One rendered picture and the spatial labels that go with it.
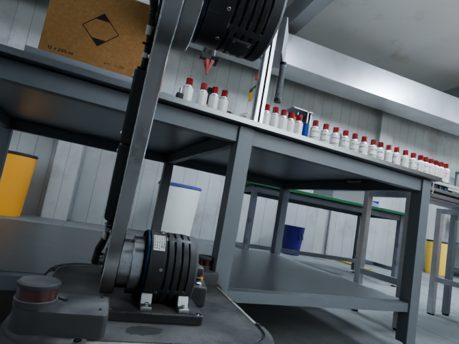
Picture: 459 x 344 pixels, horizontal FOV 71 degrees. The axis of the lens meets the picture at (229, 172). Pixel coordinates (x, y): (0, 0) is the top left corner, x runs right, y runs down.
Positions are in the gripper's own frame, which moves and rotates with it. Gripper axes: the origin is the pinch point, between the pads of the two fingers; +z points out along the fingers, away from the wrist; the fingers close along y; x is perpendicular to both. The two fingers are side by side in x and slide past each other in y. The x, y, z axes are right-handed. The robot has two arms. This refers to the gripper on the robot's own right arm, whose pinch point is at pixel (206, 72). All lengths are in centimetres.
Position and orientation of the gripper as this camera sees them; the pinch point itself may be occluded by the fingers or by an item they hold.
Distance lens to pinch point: 184.8
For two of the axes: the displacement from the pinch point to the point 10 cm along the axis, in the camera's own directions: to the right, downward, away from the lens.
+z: -1.8, 9.8, -1.3
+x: 3.3, -0.6, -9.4
